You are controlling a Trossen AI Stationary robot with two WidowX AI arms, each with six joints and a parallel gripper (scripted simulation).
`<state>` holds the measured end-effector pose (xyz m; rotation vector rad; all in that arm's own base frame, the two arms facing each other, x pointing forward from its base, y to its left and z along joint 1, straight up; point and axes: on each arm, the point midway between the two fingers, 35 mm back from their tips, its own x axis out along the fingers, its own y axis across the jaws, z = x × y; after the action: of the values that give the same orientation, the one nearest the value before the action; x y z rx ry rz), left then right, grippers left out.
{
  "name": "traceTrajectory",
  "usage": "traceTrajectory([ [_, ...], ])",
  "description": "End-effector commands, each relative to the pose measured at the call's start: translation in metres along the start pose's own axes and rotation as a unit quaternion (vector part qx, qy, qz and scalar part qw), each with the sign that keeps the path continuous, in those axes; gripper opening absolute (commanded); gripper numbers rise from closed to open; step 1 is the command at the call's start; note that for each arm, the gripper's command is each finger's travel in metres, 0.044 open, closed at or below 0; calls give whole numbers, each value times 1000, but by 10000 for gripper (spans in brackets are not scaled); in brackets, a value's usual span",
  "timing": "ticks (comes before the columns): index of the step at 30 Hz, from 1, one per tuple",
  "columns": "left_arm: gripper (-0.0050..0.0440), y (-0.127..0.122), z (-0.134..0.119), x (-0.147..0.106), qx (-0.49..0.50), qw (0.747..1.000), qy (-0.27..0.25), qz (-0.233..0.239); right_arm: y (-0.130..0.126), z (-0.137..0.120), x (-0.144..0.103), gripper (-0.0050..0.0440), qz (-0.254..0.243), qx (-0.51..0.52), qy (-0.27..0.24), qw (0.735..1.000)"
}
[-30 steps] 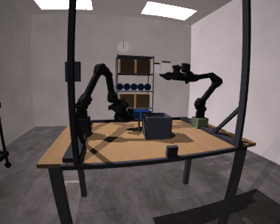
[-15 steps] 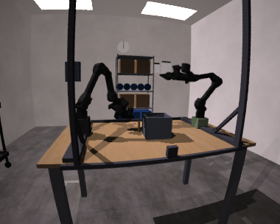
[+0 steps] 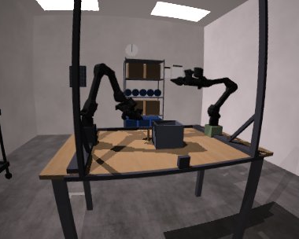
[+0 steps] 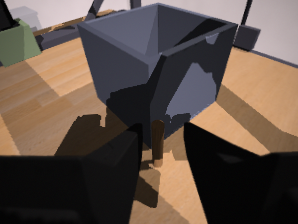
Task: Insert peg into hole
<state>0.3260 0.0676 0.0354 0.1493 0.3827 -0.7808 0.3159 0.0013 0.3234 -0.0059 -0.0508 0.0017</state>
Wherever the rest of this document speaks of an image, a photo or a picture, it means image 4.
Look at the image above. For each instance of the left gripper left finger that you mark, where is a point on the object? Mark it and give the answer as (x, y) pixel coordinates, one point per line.
(101, 192)

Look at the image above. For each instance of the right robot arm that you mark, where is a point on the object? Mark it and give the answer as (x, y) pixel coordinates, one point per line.
(6, 20)

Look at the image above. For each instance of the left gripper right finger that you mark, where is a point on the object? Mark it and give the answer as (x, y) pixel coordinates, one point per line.
(237, 186)

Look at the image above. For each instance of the wooden peg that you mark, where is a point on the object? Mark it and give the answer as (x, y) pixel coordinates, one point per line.
(157, 130)

